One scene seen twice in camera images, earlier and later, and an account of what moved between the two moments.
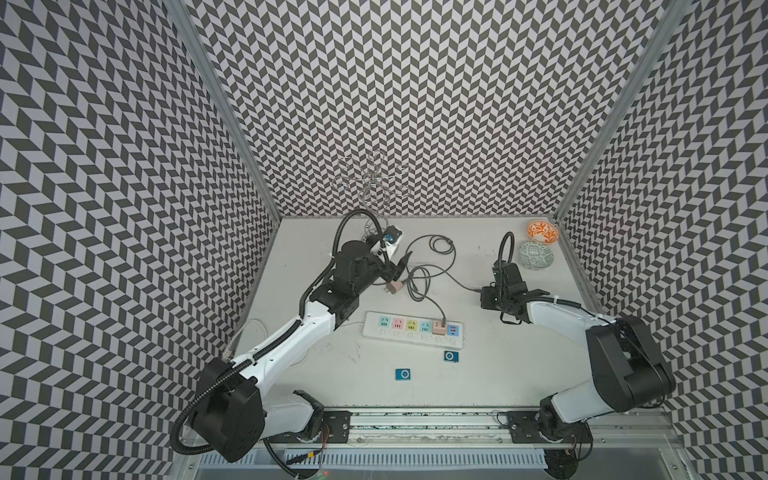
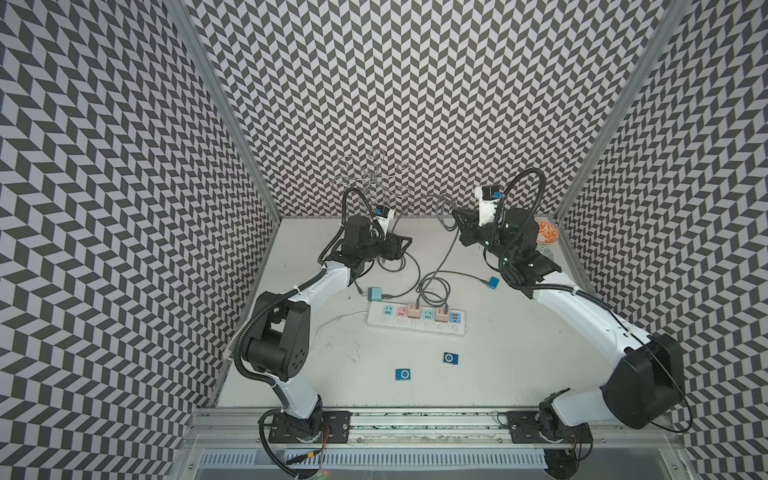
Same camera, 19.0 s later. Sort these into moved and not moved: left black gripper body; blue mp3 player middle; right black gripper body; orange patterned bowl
Moved: right black gripper body; left black gripper body
Not moved: orange patterned bowl; blue mp3 player middle
